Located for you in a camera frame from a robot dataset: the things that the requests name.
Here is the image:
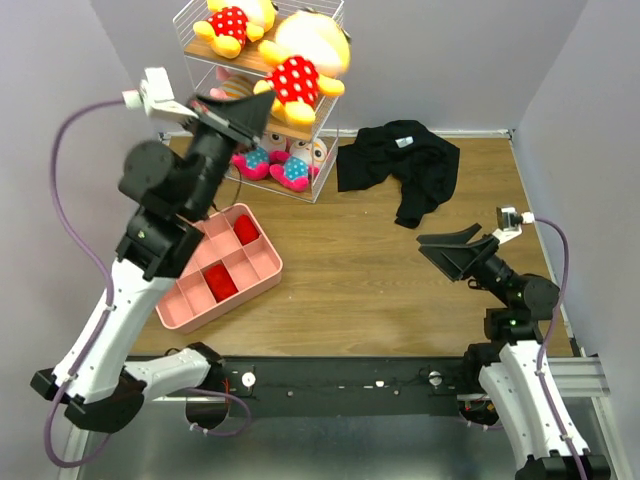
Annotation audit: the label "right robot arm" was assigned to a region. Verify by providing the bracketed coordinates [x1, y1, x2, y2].
[417, 216, 612, 479]

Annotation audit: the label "black crumpled cloth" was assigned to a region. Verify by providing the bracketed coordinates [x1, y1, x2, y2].
[336, 120, 460, 229]

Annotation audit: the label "pink divided storage tray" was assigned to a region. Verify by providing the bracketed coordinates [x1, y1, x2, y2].
[156, 203, 283, 334]

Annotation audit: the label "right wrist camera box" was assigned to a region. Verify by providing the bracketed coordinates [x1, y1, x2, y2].
[492, 206, 535, 245]

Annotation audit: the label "yellow plush red dotted dress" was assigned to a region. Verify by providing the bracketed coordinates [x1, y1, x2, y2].
[193, 0, 279, 59]

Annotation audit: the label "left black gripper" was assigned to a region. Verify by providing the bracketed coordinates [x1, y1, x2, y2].
[182, 90, 279, 220]

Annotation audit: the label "red item in tray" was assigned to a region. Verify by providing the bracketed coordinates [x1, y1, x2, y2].
[233, 214, 260, 245]
[203, 263, 238, 303]

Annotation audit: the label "white panda plush blue dress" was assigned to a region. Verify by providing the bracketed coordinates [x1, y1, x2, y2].
[232, 132, 289, 181]

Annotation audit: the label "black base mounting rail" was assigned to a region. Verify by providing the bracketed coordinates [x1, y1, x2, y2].
[201, 356, 497, 422]

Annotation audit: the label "white wire shelf rack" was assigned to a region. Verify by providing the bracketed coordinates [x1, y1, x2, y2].
[173, 1, 345, 202]

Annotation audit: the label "white panda plush yellow glasses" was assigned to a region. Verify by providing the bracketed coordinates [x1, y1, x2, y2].
[269, 138, 328, 193]

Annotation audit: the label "orange plush red dotted dress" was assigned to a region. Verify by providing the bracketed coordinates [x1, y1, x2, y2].
[253, 10, 351, 111]

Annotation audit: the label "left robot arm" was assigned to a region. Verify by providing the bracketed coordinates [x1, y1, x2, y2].
[31, 92, 275, 434]

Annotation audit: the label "pink frog plush striped shirt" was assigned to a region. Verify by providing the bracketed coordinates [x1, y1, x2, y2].
[209, 66, 255, 100]

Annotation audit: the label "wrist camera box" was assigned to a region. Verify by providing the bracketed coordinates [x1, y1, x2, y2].
[122, 67, 198, 124]
[492, 206, 535, 245]

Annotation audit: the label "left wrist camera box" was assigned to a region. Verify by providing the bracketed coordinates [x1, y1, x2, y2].
[122, 67, 198, 124]

